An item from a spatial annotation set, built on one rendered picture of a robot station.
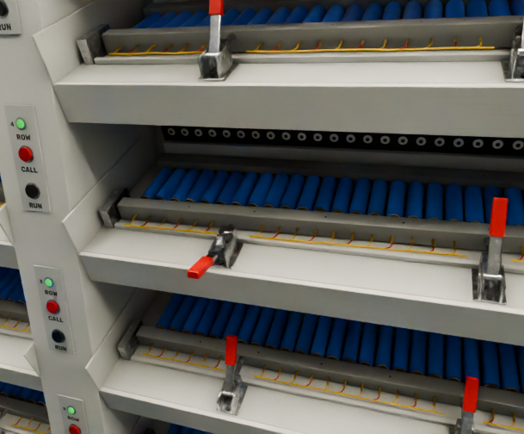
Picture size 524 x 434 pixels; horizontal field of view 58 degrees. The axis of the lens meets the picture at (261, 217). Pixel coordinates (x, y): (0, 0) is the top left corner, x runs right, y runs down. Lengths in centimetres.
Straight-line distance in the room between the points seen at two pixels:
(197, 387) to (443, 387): 30
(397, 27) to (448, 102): 10
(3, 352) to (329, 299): 51
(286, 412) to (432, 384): 17
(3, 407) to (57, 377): 25
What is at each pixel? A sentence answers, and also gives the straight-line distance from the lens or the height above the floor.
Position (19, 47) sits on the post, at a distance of 59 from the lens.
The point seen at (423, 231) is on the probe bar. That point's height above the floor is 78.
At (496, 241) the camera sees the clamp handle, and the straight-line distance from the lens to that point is 48.
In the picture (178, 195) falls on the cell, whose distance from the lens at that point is 61.
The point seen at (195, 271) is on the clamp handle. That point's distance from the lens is 45.
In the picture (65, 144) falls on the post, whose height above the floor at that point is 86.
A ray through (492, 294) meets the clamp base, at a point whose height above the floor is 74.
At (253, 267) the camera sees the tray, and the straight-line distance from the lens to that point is 51.
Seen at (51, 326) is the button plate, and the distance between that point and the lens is 68.
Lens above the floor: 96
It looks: 19 degrees down
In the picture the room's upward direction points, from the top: 1 degrees counter-clockwise
